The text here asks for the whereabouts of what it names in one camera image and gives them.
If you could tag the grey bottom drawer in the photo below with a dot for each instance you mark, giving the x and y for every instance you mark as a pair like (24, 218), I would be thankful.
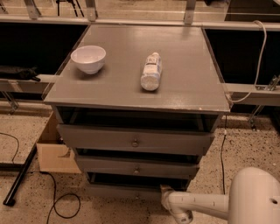
(131, 187)

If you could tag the grey drawer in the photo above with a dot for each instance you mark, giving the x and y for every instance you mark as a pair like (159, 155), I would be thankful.
(137, 167)
(131, 187)
(140, 140)

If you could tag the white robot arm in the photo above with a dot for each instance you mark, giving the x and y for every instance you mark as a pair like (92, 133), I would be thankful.
(254, 198)

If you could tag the grey middle drawer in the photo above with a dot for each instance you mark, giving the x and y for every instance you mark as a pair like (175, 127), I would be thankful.
(137, 167)

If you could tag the grey drawer cabinet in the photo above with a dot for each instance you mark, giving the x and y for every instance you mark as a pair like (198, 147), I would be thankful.
(190, 97)

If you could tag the grey top drawer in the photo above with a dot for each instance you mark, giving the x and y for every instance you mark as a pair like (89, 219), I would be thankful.
(140, 140)

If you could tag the clear plastic bottle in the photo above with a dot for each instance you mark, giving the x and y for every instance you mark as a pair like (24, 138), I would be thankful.
(150, 79)

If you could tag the cardboard box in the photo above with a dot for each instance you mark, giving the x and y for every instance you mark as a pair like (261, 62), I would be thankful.
(53, 155)

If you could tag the black metal bar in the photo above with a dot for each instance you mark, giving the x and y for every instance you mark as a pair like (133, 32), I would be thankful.
(21, 170)

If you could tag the white ceramic bowl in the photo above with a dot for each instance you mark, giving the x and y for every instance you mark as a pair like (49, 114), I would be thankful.
(89, 58)

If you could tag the metal rail frame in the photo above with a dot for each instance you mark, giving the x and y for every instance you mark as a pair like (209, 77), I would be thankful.
(39, 34)

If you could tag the black cloth on rail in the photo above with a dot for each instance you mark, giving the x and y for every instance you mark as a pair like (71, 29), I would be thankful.
(18, 73)

